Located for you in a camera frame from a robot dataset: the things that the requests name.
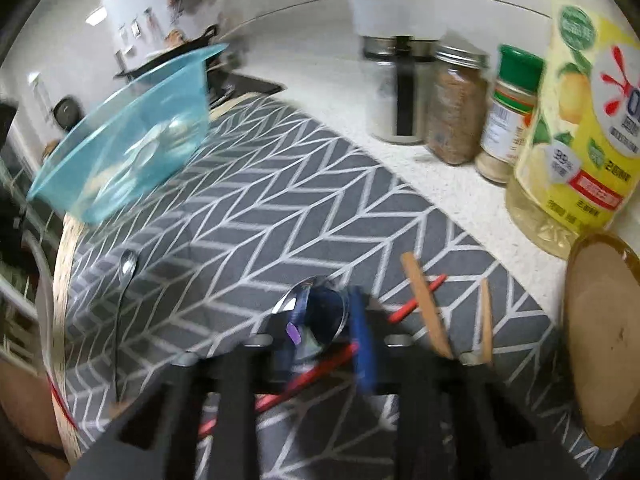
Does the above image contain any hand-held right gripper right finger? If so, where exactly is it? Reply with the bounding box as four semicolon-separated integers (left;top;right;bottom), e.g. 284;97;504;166
349;286;592;480

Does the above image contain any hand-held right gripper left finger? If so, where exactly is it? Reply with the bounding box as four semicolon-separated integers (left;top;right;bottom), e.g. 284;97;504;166
65;285;315;480

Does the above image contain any metal spoon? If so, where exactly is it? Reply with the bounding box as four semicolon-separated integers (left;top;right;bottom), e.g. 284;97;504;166
270;276;351;356
111;249;140;404

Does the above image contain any pile of wooden chopsticks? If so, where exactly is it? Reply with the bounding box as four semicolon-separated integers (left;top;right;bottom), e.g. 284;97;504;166
400;251;496;366

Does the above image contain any grey herringbone table mat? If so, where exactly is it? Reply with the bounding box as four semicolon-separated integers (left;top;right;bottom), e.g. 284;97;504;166
52;92;621;480

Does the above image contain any salt jar with clear lid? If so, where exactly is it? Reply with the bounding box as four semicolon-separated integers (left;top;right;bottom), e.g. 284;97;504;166
345;0;449;145

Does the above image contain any brown ceramic bowl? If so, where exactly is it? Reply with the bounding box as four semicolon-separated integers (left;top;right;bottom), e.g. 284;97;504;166
562;231;640;450

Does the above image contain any brown spice glass jar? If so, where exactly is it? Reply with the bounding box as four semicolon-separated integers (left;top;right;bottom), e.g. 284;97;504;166
425;44;491;166

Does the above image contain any green lid spice jar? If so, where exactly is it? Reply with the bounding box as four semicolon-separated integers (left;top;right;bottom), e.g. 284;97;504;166
474;44;546;184

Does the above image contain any yellow dish soap bottle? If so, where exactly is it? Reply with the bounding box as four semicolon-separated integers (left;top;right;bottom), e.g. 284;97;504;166
505;0;640;261

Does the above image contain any black gas stove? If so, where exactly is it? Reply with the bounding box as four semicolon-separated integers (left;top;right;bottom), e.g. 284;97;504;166
207;72;284;109

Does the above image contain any blue plastic basin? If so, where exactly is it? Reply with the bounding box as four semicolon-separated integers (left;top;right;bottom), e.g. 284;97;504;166
26;42;230;226

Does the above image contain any black wok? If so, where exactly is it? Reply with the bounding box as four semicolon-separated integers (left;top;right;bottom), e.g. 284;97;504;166
114;25;221;79

